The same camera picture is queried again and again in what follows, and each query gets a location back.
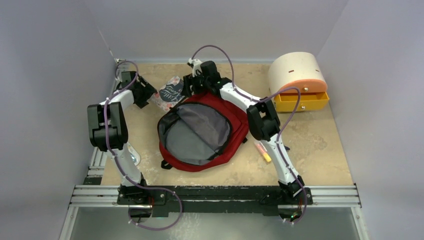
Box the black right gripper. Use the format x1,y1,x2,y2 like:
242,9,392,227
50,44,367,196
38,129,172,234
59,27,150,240
182,70,211,98

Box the floral dark cover book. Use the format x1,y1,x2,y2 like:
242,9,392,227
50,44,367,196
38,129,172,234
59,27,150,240
148,76,184,112

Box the red student backpack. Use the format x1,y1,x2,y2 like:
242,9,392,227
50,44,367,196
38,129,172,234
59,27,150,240
157,93,249,172

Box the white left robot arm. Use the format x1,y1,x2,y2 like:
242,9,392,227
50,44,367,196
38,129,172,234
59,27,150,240
87,71,157,205

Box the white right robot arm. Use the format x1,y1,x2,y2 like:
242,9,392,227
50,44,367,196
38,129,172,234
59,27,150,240
183,58,308,204

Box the white blue oval case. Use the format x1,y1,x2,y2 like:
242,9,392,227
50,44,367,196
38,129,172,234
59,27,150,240
128,143,141,166

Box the yellow marker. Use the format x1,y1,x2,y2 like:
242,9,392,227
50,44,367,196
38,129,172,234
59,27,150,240
254,140,272,164

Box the cream rounded drawer cabinet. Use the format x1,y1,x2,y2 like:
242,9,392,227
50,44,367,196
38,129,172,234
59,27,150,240
267,52,326,94

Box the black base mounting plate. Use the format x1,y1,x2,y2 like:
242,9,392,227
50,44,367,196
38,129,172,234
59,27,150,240
116,185,314,218

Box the orange upper drawer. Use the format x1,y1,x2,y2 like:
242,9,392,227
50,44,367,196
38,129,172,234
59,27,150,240
268,79,328,94

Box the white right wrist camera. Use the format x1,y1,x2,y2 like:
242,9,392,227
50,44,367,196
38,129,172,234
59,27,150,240
187,58,203,77

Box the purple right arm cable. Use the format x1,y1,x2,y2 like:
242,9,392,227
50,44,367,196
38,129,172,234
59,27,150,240
191,45,308,225

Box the aluminium frame rails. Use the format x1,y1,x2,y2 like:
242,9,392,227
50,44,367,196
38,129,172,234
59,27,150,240
58,58,370,240

